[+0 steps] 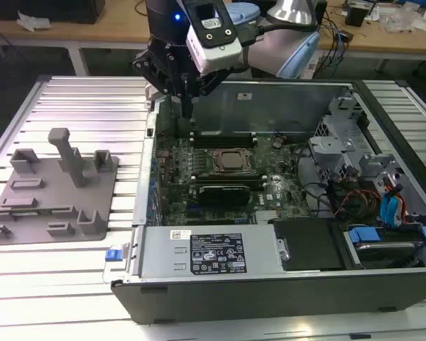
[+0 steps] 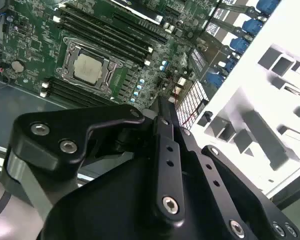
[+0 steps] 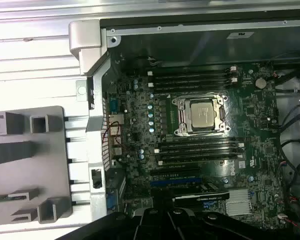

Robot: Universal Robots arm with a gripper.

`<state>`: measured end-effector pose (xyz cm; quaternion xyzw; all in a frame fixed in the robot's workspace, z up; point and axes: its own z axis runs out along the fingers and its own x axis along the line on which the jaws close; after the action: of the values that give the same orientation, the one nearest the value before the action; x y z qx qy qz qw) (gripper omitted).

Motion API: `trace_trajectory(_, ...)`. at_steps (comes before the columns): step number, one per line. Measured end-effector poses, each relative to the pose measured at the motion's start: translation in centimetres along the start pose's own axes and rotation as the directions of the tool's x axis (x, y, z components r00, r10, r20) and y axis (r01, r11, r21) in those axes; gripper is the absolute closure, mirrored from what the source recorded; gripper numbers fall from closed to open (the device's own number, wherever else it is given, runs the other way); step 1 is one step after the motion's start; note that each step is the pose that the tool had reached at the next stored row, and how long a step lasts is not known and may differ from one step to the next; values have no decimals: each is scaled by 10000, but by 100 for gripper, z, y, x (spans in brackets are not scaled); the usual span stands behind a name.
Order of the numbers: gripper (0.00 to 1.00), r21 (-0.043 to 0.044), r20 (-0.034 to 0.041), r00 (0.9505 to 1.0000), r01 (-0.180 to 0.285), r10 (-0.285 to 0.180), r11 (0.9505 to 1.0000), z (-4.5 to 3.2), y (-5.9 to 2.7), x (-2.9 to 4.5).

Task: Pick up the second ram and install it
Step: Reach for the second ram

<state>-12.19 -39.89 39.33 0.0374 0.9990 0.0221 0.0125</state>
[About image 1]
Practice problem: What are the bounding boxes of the metal CPU socket cover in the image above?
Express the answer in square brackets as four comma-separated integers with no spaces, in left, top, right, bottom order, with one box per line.
[212,147,257,175]

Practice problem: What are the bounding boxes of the grey power supply with label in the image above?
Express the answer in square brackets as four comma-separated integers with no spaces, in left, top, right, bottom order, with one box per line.
[137,226,284,280]

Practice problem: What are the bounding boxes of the tall black box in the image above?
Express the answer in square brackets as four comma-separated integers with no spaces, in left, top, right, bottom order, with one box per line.
[311,0,328,35]

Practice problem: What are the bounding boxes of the grey plastic parts rack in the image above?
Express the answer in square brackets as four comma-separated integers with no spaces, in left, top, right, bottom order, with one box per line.
[0,126,121,247]

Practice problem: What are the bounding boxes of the clear plastic bags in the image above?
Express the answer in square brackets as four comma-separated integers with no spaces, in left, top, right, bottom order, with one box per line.
[381,5,426,35]

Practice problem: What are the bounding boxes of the red and orange wire bundle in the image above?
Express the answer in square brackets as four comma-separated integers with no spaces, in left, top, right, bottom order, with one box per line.
[334,189,381,218]

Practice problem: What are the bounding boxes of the black drive bay cover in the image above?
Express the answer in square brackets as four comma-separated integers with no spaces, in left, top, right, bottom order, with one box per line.
[268,219,344,273]

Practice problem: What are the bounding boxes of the small silver heatsink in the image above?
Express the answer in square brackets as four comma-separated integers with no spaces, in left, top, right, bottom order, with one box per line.
[255,210,282,224]

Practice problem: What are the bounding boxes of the silver CPU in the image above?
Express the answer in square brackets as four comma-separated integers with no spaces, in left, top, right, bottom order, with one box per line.
[222,151,246,169]

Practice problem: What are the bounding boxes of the wooden desk white frame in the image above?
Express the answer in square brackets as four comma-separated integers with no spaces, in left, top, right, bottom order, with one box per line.
[0,0,426,78]

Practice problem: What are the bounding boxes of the black camera cable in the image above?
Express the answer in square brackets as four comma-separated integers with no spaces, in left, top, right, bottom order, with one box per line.
[239,6,324,48]

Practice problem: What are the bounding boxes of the black RAM slot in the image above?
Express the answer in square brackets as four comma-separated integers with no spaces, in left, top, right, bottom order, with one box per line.
[191,139,258,149]
[191,131,256,140]

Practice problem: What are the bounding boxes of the hard disk in blue carrier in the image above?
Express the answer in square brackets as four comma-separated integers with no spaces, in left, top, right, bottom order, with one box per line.
[343,227,425,269]

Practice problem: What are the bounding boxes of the crumpled white paper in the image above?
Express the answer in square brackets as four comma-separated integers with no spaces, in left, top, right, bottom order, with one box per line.
[16,9,53,33]

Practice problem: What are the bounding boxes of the black graphics card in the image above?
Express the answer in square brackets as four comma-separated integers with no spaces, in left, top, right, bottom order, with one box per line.
[197,183,252,207]

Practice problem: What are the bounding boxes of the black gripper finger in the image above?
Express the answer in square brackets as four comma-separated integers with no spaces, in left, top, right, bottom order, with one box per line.
[187,66,232,119]
[132,48,192,119]

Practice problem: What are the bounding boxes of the thin blue cable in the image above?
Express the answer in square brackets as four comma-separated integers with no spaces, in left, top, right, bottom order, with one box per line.
[330,21,346,78]

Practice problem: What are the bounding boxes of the green motherboard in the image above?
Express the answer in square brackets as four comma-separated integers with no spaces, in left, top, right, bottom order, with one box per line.
[152,130,313,227]

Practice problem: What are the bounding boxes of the large black box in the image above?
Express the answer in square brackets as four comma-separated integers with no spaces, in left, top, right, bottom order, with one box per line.
[0,0,106,25]

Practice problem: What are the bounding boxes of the blue flat wire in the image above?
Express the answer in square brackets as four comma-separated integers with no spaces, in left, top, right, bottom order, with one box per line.
[378,191,406,229]

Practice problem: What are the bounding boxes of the grey metal drive cage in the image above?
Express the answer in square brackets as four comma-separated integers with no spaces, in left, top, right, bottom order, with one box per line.
[307,94,374,186]

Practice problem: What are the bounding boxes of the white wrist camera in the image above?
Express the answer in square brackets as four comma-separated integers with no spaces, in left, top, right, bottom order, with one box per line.
[185,0,243,75]

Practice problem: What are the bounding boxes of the black open PC case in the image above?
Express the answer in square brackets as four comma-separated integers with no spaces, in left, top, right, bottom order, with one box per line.
[110,76,426,326]

